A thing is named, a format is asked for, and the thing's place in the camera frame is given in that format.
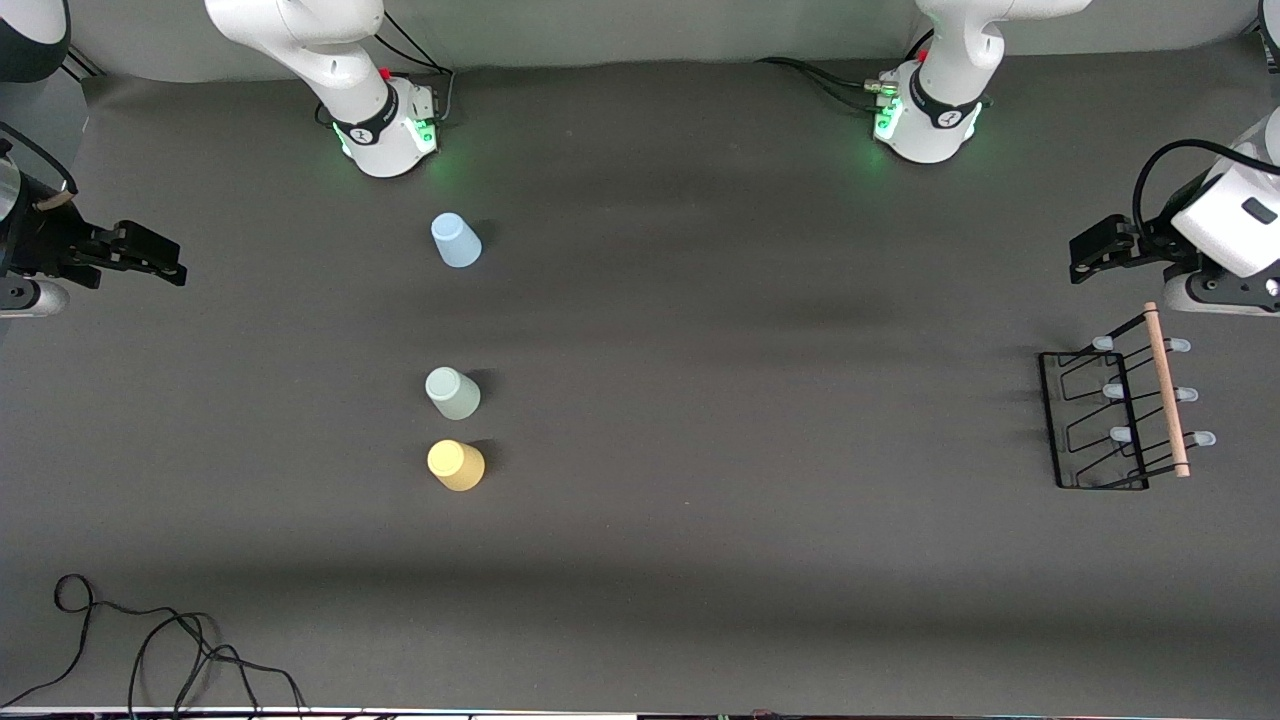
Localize black wire cup holder rack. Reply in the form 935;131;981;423
1037;301;1218;492

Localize pale green plastic cup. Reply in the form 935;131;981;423
424;366;483;422

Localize light blue plastic cup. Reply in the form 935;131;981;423
430;211;484;270

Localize black arm base cables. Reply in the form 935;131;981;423
754;30;937;117
314;10;457;129

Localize black right arm base cables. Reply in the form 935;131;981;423
314;10;457;129

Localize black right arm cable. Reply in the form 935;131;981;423
0;119;80;211

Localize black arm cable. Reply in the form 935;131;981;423
1131;138;1280;243
0;119;80;211

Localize yellow plastic cup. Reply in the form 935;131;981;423
426;438;487;493

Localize thin loose black cable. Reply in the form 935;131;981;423
0;572;309;720

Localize dark grey table cloth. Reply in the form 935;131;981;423
0;40;1280;714

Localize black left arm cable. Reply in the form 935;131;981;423
1131;138;1280;243

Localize black left arm base cables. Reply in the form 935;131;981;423
754;30;937;117

